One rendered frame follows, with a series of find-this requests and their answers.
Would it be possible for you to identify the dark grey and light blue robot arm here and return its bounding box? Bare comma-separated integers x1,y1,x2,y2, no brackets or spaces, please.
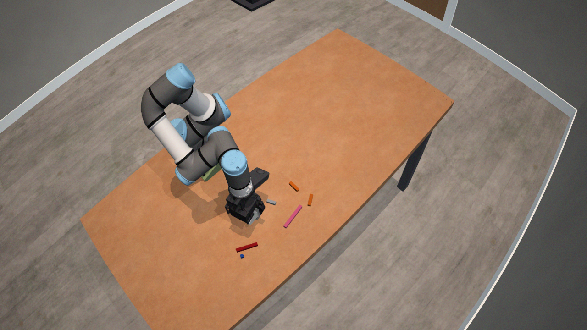
141,63,270,198

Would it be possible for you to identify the pink rod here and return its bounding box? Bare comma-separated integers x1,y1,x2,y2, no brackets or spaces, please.
283,205,302,228

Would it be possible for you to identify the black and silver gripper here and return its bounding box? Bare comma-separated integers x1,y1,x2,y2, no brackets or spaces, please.
225,181,265,225

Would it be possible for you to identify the red rod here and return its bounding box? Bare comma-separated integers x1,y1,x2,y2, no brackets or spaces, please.
236,242,258,252

